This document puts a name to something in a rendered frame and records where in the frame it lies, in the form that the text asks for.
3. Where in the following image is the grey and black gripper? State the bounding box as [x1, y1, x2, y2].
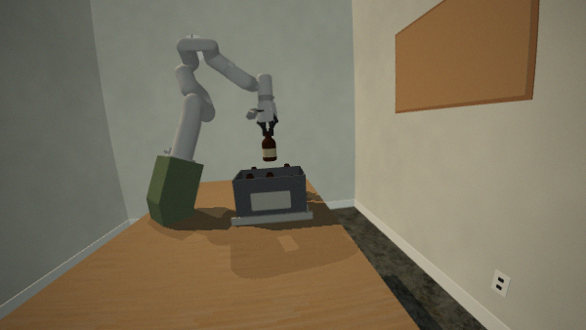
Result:
[257, 101, 278, 137]

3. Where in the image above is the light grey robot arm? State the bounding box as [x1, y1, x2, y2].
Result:
[164, 38, 274, 162]

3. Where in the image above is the dark grey crate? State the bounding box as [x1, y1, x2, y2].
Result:
[232, 166, 307, 217]

